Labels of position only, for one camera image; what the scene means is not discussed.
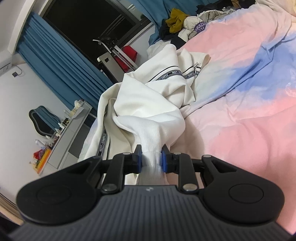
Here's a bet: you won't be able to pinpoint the white bedding bundle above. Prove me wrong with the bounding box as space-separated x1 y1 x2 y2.
147 40 171 59

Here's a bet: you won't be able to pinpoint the white dressing table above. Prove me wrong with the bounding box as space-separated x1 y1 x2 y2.
34 100 92 177

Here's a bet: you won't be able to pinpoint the black garment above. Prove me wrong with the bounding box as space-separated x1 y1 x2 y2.
159 19 186 50

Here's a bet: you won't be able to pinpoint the mustard yellow garment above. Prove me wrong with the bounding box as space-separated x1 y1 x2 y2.
166 8 189 34

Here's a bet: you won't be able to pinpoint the dark window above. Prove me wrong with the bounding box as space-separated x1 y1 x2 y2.
43 0 150 67

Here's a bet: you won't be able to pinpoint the right blue curtain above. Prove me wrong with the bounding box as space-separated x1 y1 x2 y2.
129 0 216 45

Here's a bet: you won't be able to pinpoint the red cloth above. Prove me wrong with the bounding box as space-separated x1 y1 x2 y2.
113 46 138 73

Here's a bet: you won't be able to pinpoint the white sweatpants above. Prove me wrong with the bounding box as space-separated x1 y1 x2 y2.
80 44 210 185

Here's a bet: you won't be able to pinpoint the grey white jacket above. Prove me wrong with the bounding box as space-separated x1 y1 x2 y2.
178 8 236 42

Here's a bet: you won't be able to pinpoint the white air conditioner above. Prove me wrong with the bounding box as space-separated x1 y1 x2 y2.
0 50 12 75

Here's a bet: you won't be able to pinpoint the folded drying rack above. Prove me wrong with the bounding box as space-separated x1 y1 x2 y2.
93 39 138 83

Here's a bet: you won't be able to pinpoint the tissue box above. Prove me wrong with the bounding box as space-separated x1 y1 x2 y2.
69 100 84 118

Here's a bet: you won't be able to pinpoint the wavy black-framed mirror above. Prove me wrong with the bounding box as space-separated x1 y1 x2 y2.
29 105 60 137

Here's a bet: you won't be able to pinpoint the pastel tie-dye duvet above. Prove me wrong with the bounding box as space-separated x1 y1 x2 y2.
168 1 295 233

